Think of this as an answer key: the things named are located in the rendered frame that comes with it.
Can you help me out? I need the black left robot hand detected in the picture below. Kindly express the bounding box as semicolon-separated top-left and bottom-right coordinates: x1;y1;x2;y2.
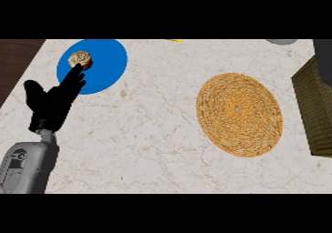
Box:
23;63;88;133

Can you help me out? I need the blue round plate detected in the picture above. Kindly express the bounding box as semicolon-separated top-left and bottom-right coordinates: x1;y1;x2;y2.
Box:
55;39;129;96

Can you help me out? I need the olive wicker basket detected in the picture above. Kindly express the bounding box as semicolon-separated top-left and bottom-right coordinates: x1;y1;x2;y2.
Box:
291;55;332;159

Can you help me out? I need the orange woven round placemat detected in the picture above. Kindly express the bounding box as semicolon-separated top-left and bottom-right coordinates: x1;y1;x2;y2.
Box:
195;72;284;158

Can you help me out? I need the grey round object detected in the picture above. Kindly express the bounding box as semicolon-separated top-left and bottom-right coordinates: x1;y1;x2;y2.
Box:
265;39;300;46

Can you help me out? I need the brown frosted cupcake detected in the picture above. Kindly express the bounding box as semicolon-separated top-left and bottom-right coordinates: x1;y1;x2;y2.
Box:
69;50;95;72

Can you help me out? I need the dark grey appliance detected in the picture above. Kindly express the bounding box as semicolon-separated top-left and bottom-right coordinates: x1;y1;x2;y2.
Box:
312;39;332;101

